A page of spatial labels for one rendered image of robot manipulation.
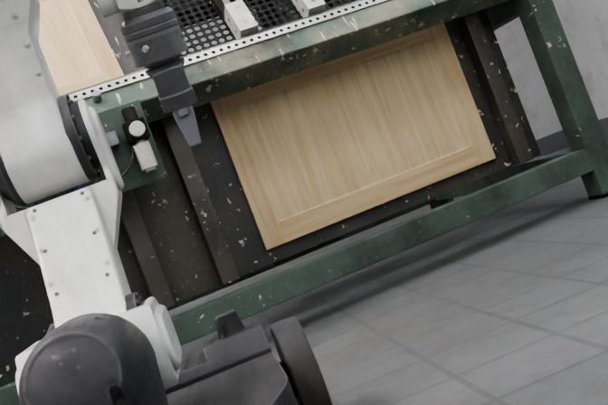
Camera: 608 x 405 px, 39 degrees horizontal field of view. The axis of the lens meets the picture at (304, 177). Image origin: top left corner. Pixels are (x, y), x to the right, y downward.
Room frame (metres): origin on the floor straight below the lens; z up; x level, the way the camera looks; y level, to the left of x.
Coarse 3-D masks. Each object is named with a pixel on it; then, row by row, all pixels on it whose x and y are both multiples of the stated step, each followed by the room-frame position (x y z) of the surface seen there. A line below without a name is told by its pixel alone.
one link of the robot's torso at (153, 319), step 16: (144, 304) 1.14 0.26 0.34; (160, 304) 1.25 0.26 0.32; (128, 320) 1.10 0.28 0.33; (144, 320) 1.10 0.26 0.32; (160, 320) 1.11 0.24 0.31; (160, 336) 1.09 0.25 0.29; (176, 336) 1.25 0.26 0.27; (160, 352) 1.09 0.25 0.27; (176, 352) 1.14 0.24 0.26; (160, 368) 1.09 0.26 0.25; (176, 368) 1.12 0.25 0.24; (16, 384) 1.08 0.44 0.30
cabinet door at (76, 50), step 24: (48, 0) 2.71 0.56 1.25; (72, 0) 2.72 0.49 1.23; (48, 24) 2.66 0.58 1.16; (72, 24) 2.66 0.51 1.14; (96, 24) 2.66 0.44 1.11; (48, 48) 2.60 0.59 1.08; (72, 48) 2.61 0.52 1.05; (96, 48) 2.61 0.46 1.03; (72, 72) 2.55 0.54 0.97; (96, 72) 2.56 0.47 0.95; (120, 72) 2.56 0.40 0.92
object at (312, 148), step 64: (320, 64) 2.88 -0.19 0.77; (384, 64) 2.94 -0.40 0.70; (448, 64) 3.01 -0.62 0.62; (256, 128) 2.80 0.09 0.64; (320, 128) 2.86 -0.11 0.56; (384, 128) 2.92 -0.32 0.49; (448, 128) 2.98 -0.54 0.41; (256, 192) 2.77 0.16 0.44; (320, 192) 2.83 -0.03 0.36; (384, 192) 2.89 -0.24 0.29
